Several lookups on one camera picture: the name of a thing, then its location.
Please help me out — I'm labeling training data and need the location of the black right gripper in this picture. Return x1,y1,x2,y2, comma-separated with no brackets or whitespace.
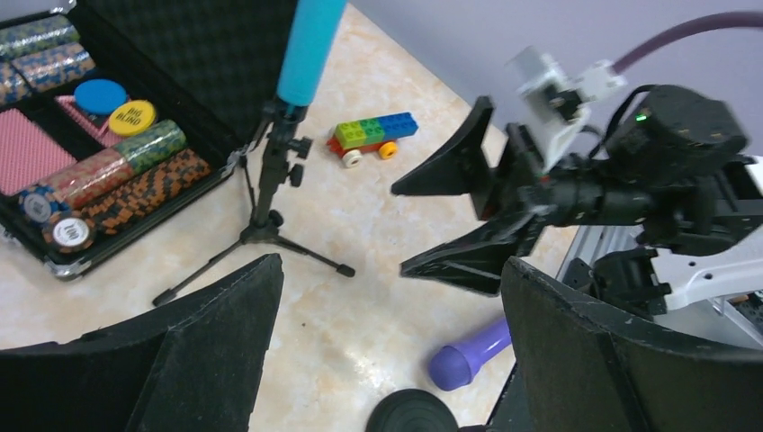
390,95,651,297

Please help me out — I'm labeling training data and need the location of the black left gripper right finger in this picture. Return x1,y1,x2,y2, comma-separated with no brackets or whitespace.
501,257,762,431

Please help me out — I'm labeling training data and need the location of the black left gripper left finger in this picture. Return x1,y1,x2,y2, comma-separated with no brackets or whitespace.
1,254,284,431

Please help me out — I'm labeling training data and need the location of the purple toy microphone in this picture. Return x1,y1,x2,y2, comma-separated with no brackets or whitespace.
427,318,512,392

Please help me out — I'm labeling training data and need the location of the black round base microphone stand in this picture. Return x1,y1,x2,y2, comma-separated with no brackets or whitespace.
365,389,459,432

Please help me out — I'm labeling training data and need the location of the black tripod microphone stand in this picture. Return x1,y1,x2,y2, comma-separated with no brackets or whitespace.
152,98,355,307

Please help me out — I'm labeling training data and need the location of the cyan toy microphone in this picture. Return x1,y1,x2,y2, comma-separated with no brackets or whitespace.
276,0,347,107

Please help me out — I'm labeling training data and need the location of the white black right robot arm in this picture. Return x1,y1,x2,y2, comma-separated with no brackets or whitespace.
390,85,762,318

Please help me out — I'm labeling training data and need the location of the colourful toy brick train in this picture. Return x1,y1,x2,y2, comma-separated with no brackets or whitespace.
327,112,418,168

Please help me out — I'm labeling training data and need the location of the yellow dealer chip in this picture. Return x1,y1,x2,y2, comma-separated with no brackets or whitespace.
107,100,157,137

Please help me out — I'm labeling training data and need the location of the black aluminium poker chip case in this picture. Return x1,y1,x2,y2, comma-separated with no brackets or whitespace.
1,1,297,280

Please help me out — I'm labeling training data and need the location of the pink card deck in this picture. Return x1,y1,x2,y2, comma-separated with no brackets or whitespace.
1,109,76,196

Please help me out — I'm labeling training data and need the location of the blue dealer chip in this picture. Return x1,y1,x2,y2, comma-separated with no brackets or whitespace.
73,78,129,116

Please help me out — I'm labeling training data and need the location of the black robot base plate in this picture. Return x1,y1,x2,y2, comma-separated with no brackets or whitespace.
484,364,534,432

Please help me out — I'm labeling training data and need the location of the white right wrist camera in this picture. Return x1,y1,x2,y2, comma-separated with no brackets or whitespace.
507,46,627,172

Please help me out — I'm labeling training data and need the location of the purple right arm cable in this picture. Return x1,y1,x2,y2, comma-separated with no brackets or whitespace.
612,10,763,76

